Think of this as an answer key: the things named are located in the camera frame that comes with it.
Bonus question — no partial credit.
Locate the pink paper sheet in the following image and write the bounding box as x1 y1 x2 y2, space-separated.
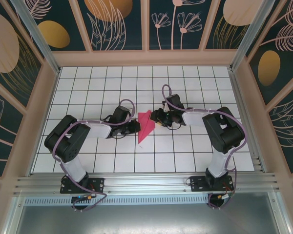
137 110 156 144

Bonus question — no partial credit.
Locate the grey metal sheet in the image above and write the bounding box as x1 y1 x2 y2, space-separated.
4 203 291 234

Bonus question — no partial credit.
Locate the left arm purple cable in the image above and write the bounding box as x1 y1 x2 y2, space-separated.
53 98 135 213

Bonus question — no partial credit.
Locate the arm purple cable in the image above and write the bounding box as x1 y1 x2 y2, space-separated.
53 98 135 213
162 84 247 211

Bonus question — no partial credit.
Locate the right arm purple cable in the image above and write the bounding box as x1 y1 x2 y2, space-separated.
162 84 247 211

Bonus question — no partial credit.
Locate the long aluminium mounting rail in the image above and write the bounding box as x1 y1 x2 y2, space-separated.
13 172 281 195

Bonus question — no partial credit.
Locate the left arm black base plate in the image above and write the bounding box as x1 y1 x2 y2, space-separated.
60 177 105 195

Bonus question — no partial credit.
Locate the aluminium side rail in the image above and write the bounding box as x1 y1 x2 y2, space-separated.
228 68 268 173

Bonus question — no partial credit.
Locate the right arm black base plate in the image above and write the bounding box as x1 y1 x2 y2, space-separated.
189 175 235 193

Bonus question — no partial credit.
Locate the aluminium frame post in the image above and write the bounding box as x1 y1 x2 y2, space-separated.
9 0 62 75
229 0 275 71

